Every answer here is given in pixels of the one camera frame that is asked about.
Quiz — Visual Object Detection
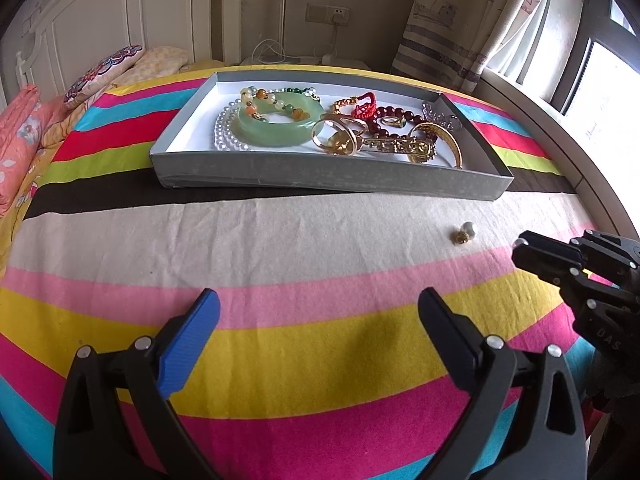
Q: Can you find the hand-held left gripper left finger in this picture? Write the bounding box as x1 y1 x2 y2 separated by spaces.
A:
52 287 221 480

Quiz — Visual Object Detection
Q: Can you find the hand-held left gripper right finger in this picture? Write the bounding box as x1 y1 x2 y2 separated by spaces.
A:
417 287 588 480

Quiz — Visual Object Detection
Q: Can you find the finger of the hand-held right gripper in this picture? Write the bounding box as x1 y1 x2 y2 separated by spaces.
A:
511 230 589 284
570 229 640 281

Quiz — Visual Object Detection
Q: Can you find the pearl gold earring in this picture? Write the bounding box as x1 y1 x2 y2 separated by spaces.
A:
452 220 477 246

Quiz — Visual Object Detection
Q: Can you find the wide gold bangle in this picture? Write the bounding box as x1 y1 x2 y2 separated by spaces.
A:
407 122 464 169

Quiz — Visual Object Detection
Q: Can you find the grey cardboard box tray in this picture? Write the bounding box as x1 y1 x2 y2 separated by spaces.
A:
150 70 516 204

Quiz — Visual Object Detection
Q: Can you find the bright red bracelet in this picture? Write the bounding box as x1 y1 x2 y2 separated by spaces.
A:
331 92 379 122

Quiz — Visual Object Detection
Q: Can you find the thin gold bangle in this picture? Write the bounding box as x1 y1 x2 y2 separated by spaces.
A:
324 129 369 157
312 114 367 150

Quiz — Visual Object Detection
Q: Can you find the green jade bangle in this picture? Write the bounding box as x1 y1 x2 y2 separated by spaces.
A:
234 91 326 148

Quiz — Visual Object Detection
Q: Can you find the boat print curtain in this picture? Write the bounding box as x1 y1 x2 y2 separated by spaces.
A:
389 0 589 97

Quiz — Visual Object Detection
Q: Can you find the pink floral pillow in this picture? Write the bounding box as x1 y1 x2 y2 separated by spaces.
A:
0 83 47 222

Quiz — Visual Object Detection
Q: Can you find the embroidered floral cushion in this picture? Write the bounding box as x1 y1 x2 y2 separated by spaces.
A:
63 44 146 110

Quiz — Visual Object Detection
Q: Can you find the yellow shell print pillow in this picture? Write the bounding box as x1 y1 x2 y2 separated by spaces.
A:
107 46 191 92

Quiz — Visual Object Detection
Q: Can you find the white nightstand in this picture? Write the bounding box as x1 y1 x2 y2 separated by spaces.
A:
239 54 372 71

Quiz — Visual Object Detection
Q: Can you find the white wooden headboard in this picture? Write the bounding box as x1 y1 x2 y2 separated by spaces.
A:
0 0 227 107

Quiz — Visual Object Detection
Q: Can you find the white lamp pole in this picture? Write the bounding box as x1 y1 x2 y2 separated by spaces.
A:
279 0 293 59

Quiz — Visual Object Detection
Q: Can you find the silver crystal bracelet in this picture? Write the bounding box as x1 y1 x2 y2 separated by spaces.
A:
421 101 464 132

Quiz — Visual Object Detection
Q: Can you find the gold plate bracelet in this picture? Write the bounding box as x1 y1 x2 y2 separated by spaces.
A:
359 136 437 164

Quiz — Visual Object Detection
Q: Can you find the dark red bead bracelet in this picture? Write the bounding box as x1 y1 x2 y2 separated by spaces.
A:
371 104 427 140

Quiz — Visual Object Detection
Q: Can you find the dark window frame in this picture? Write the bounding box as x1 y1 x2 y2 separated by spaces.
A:
559 0 640 117

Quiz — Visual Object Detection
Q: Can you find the white pearl necklace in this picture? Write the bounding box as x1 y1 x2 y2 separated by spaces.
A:
214 99 257 153

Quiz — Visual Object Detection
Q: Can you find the multicolour bead bracelet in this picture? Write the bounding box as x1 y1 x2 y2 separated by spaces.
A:
238 85 322 124

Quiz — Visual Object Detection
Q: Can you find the white charger with cable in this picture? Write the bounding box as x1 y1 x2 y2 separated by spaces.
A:
321 8 350 64

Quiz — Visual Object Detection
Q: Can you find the white coiled cable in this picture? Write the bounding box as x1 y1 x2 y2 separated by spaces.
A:
251 36 287 62

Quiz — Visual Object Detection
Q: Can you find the wall socket panel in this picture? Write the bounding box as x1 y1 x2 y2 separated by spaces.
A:
305 2 351 26

